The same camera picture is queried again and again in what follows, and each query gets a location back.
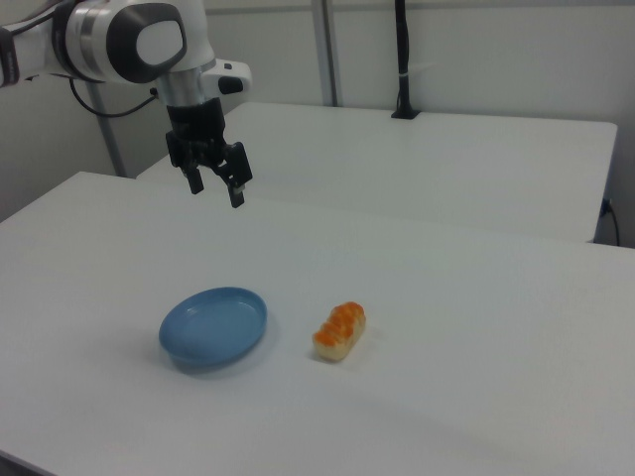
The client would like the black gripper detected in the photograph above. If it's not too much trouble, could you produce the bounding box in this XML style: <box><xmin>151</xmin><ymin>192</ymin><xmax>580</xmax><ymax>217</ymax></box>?
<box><xmin>165</xmin><ymin>96</ymin><xmax>254</xmax><ymax>209</ymax></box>

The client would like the blue plastic plate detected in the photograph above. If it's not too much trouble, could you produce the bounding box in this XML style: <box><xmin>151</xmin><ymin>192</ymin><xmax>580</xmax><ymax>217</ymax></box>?
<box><xmin>158</xmin><ymin>287</ymin><xmax>269</xmax><ymax>369</ymax></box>

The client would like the orange-topped bread loaf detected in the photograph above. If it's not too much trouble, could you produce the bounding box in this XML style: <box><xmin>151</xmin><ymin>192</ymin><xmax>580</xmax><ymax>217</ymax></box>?
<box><xmin>312</xmin><ymin>300</ymin><xmax>369</xmax><ymax>363</ymax></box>

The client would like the grey wall frame post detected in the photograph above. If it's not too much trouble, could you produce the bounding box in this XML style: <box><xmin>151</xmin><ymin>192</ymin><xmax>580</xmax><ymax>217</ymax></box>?
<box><xmin>312</xmin><ymin>0</ymin><xmax>344</xmax><ymax>107</ymax></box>
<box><xmin>87</xmin><ymin>81</ymin><xmax>127</xmax><ymax>178</ymax></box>

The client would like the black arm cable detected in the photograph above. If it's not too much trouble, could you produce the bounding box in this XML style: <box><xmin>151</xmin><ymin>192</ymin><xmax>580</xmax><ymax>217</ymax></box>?
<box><xmin>68</xmin><ymin>77</ymin><xmax>160</xmax><ymax>119</ymax></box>

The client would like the black camera stand pole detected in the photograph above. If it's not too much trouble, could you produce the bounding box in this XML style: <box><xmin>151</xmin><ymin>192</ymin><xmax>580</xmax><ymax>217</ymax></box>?
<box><xmin>391</xmin><ymin>0</ymin><xmax>422</xmax><ymax>120</ymax></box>

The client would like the black wall power cable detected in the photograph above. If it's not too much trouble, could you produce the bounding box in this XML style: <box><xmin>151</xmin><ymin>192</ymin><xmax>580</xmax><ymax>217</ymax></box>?
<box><xmin>601</xmin><ymin>198</ymin><xmax>622</xmax><ymax>247</ymax></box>

